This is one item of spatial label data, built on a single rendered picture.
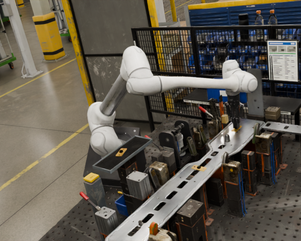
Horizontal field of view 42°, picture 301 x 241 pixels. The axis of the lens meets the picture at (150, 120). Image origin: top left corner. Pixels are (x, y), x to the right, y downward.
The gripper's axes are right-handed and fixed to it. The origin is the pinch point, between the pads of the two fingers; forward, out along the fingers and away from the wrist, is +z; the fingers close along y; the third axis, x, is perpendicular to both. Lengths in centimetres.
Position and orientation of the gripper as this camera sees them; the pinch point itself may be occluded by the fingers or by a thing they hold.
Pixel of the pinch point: (236, 122)
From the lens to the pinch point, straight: 257.4
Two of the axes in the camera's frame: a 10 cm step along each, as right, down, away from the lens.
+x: 6.1, -4.3, 6.7
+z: 1.8, 8.9, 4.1
